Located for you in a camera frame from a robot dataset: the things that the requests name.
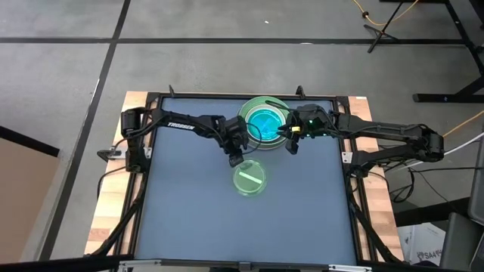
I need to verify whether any black cable loop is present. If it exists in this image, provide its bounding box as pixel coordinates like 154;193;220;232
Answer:
96;165;128;201

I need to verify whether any large grey plastic plate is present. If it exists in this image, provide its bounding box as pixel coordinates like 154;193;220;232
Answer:
236;97;294;150

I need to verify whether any black floor bar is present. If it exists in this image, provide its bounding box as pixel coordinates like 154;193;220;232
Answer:
392;196;472;227

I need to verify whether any blue table mat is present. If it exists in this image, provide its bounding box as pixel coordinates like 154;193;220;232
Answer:
134;97;358;265

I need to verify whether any white cable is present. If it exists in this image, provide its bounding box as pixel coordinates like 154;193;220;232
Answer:
430;131;484;159

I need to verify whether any black metal table frame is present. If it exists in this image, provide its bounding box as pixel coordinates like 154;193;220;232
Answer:
113;90;379;267

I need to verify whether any silver beam bracket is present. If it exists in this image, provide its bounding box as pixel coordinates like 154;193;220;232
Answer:
118;258;163;272
327;264;374;272

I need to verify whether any black desk leg frame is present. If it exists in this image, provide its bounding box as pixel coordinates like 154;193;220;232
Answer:
377;0;484;104

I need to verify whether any black rig beam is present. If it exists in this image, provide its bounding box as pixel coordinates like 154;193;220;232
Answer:
0;255;484;272

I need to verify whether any brown board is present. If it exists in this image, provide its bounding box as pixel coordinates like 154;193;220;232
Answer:
0;138;61;264

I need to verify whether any yellow cable with black knot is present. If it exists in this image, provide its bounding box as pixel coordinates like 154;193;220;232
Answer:
351;0;420;27

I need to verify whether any yellow cable with plug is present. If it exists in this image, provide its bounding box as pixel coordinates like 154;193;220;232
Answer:
442;110;484;139

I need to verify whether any black cable conduit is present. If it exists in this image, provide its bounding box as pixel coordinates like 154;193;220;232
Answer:
85;177;148;258
346;181;404;264

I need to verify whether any grey panel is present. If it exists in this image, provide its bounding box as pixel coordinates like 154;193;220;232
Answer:
467;130;484;227

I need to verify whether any large green plastic plate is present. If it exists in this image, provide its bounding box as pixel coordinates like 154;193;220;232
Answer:
237;95;295;147

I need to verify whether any black edge strip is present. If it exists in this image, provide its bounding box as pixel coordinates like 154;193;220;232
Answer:
0;125;61;158

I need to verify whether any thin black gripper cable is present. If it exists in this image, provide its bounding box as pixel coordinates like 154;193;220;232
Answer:
264;99;293;111

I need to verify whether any white cardboard box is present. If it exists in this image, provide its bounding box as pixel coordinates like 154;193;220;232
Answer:
396;221;447;265

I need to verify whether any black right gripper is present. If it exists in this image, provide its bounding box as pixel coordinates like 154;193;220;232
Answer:
277;104;330;156

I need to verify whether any translucent blue small plate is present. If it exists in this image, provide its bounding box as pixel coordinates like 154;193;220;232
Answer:
247;107;285;142

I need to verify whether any black tripod stand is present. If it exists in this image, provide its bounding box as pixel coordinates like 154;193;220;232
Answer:
362;0;408;54

